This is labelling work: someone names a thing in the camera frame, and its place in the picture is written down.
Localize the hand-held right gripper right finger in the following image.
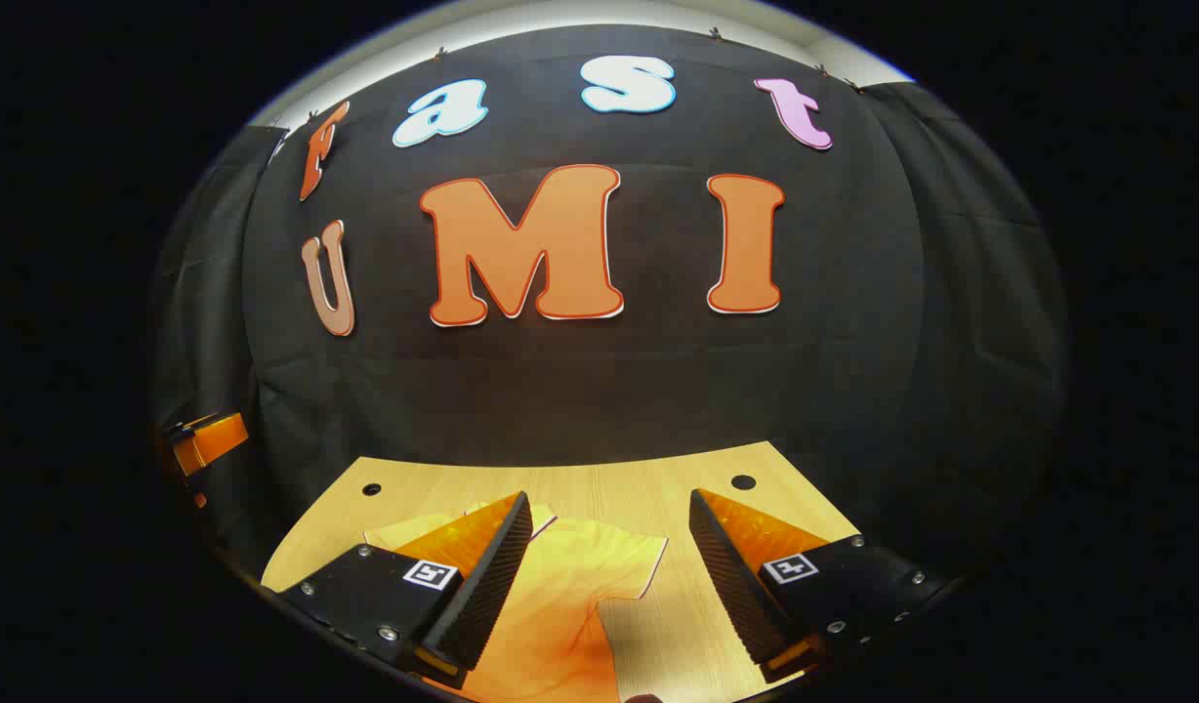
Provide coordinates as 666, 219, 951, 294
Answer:
689, 489, 952, 684

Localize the orange T-shirt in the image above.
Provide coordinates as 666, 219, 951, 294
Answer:
363, 500, 669, 703

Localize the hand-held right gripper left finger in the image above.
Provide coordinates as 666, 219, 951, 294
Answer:
277, 491, 534, 689

